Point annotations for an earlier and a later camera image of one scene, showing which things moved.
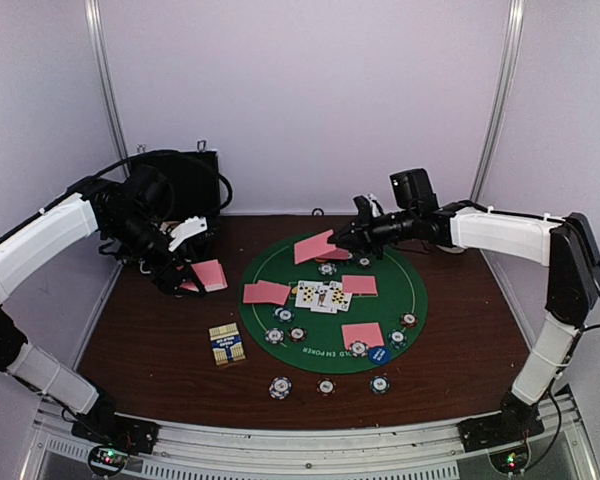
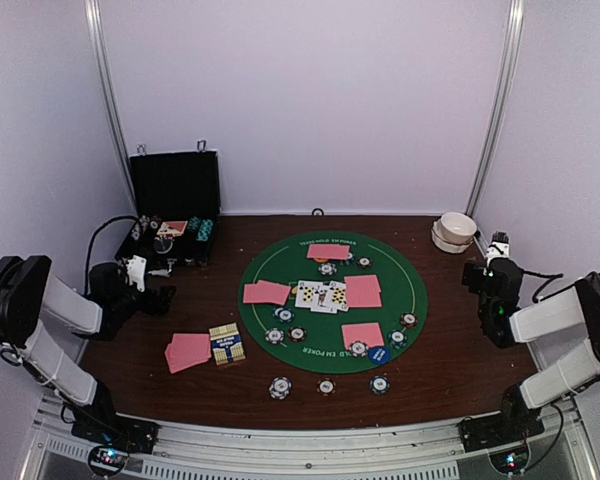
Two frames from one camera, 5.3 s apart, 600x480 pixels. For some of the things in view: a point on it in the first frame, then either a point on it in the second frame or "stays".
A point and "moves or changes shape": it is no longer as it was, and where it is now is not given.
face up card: [339, 299] stays
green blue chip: [397, 339] stays
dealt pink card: [369, 333] stays
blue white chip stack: [280, 387] stays
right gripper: [358, 235] → [471, 276]
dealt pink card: [337, 254] stays
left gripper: [179, 270] → [162, 300]
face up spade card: [305, 293] stays
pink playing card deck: [211, 274] → [188, 350]
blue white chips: [358, 349] stays
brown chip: [409, 320] stays
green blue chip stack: [379, 384] stays
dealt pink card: [312, 247] → [363, 291]
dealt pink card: [360, 285] moves or changes shape
